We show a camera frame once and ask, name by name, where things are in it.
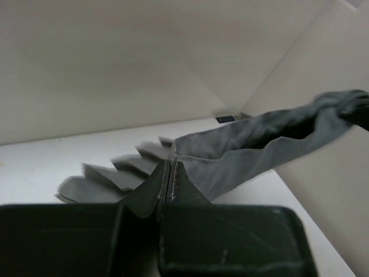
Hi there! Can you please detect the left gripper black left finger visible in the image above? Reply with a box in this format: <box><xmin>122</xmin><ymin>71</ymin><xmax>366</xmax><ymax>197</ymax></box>
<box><xmin>1</xmin><ymin>161</ymin><xmax>170</xmax><ymax>276</ymax></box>

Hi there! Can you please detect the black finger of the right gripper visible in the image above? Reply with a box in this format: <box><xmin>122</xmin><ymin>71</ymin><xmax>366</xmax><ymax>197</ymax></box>
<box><xmin>340</xmin><ymin>99</ymin><xmax>369</xmax><ymax>130</ymax></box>

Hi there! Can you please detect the right blue corner label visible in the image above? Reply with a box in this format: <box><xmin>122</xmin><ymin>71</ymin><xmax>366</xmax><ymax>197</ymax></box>
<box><xmin>216</xmin><ymin>115</ymin><xmax>236</xmax><ymax>123</ymax></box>

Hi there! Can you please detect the grey pleated skirt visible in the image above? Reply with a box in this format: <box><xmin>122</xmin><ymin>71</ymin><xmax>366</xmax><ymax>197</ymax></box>
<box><xmin>57</xmin><ymin>89</ymin><xmax>368</xmax><ymax>204</ymax></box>

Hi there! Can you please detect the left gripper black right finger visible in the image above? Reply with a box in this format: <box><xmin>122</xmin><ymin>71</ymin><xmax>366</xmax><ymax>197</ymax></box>
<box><xmin>158</xmin><ymin>162</ymin><xmax>318</xmax><ymax>276</ymax></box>

